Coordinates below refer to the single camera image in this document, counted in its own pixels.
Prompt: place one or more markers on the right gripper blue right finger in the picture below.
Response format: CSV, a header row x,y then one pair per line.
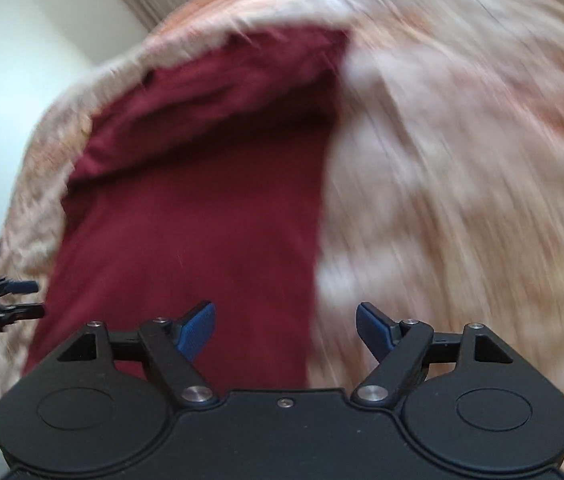
x,y
399,348

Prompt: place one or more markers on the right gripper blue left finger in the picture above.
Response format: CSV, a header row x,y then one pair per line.
x,y
170,348

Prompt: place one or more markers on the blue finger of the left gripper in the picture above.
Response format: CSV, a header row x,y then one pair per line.
x,y
20,312
24,286

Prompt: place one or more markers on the dark red knit sweater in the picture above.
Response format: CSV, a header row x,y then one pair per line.
x,y
204,182

